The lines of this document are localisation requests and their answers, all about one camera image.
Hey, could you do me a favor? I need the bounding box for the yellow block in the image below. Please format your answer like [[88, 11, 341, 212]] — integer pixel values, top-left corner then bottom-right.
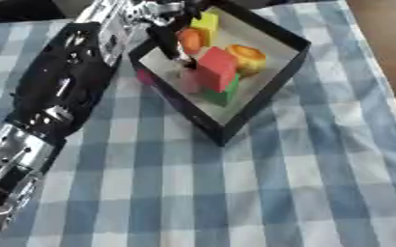
[[189, 12, 222, 48]]

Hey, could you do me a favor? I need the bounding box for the green block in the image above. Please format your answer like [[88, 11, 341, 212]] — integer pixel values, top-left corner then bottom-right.
[[201, 72, 244, 108]]

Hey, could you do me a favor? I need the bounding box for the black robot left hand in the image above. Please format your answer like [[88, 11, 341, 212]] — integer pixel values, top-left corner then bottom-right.
[[145, 0, 232, 70]]

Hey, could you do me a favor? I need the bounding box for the pale pink block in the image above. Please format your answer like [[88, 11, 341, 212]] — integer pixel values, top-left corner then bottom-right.
[[178, 69, 204, 95]]

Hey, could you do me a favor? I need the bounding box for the black box with white inside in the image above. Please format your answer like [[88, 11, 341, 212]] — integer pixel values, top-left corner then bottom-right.
[[127, 0, 313, 148]]

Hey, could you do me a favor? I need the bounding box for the red block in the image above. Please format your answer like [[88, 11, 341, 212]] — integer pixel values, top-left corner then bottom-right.
[[194, 45, 240, 94]]

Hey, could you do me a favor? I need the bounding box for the yellow orange toy fruit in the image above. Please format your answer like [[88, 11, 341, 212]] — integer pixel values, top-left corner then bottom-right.
[[223, 43, 269, 78]]

